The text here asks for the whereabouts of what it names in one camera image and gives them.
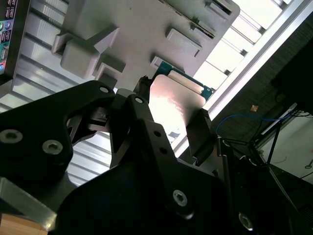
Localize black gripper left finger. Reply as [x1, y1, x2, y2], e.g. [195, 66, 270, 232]
[0, 75, 196, 220]

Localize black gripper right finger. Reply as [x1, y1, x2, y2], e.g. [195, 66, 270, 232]
[187, 109, 264, 235]

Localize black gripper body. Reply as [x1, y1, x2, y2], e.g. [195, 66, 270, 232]
[57, 160, 232, 235]

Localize silver CPU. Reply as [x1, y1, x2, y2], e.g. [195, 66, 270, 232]
[148, 61, 215, 134]

